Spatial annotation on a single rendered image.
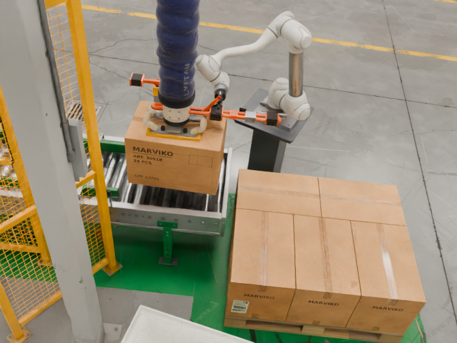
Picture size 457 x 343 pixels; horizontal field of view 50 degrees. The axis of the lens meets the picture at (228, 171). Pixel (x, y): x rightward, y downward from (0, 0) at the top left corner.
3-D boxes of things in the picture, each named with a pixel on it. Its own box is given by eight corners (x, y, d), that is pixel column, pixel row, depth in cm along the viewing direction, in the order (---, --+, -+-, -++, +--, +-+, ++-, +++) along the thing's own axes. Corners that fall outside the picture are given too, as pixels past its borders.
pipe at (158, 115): (145, 129, 300) (145, 122, 296) (153, 105, 318) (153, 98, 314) (200, 135, 301) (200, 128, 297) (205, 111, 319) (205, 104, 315)
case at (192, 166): (128, 182, 326) (124, 137, 299) (142, 144, 355) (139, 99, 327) (215, 195, 325) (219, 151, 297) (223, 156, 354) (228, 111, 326)
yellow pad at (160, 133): (145, 136, 301) (145, 129, 298) (148, 126, 309) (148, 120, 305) (200, 141, 302) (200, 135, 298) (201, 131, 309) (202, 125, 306)
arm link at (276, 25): (263, 23, 321) (275, 32, 313) (283, 3, 320) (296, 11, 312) (271, 35, 332) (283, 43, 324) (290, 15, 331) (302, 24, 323)
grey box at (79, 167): (41, 173, 217) (27, 120, 196) (45, 165, 221) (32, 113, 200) (85, 177, 217) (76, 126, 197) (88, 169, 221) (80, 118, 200)
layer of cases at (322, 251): (225, 315, 321) (230, 282, 293) (234, 203, 392) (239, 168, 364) (404, 333, 322) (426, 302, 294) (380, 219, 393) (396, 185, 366)
